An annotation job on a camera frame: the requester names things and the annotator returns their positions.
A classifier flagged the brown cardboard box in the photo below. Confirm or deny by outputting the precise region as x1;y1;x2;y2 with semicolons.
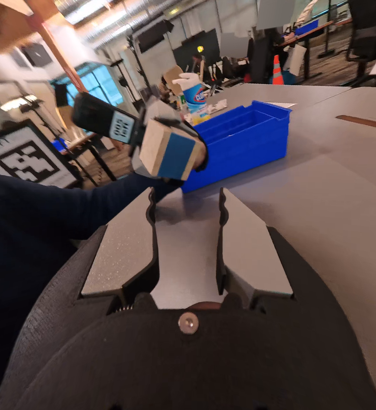
162;65;184;97

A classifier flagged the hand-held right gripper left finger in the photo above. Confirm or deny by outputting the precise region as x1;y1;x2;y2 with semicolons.
80;187;160;298

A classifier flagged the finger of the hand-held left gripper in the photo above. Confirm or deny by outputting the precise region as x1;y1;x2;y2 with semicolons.
133;154;163;178
145;99;183;124

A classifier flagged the blue plastic bin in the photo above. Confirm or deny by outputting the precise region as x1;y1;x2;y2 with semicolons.
181;100;292;193

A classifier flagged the white tote bag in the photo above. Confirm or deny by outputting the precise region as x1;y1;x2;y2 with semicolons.
284;43;307;77

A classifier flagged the wooden cube with blue stripe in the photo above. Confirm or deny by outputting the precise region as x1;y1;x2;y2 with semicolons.
139;119;206;181

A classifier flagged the white blue wipes canister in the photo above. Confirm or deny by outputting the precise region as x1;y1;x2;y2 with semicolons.
172;73;211;126

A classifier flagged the black wall speaker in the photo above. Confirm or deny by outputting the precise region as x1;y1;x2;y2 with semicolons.
21;43;53;68

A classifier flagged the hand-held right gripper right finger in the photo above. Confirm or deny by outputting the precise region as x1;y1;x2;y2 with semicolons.
216;187;293;308

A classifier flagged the person's left hand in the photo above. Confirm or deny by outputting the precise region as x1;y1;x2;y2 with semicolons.
191;148;208;170

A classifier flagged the black office chair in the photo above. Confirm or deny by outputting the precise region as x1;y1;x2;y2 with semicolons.
346;0;376;87

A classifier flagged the orange traffic cone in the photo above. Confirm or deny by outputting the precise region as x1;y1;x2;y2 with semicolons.
272;54;285;85

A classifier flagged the black white marker tag board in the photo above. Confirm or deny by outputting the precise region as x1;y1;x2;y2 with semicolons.
0;119;83;189

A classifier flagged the black studio light on stand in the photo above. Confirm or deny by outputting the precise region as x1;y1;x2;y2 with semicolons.
126;19;175;97

